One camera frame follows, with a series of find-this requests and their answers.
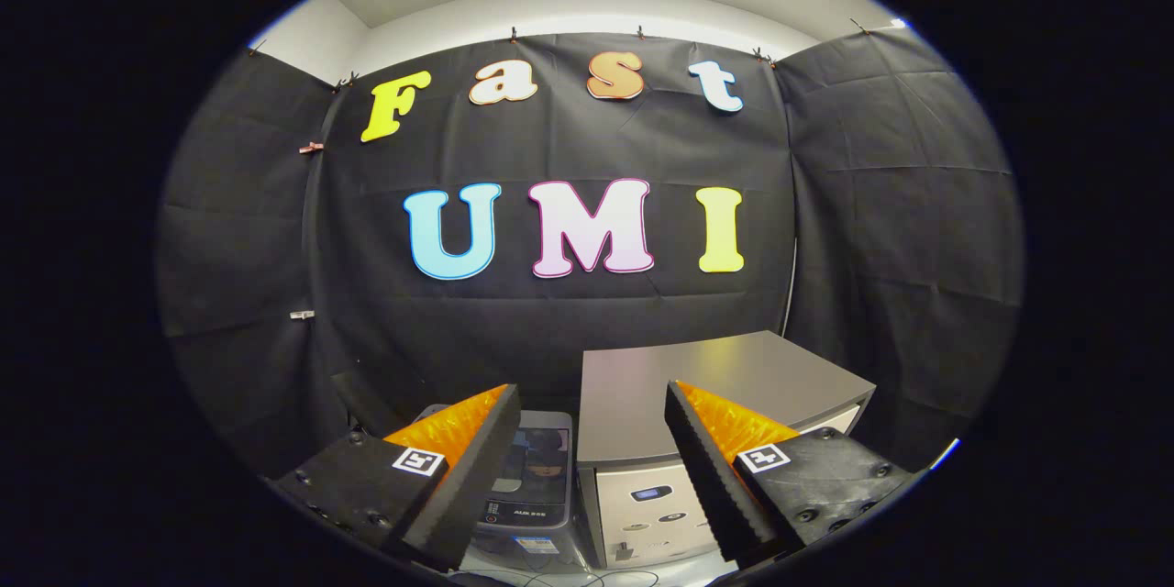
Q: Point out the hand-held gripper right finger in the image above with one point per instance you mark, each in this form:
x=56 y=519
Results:
x=706 y=477

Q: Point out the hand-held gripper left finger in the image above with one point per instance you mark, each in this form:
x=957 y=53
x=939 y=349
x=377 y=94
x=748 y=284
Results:
x=477 y=477

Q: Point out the grey washing machine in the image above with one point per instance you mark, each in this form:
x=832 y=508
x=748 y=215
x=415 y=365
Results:
x=525 y=514

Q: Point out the red clip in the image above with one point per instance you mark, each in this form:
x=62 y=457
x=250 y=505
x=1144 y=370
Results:
x=311 y=148

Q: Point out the dark glass washing machine lid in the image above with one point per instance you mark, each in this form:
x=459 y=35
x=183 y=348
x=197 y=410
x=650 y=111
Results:
x=541 y=459

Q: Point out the beige cabinet with dark top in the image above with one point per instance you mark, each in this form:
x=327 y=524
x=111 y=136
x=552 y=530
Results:
x=715 y=376

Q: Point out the black backdrop cloth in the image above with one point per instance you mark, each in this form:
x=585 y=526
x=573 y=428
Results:
x=569 y=147

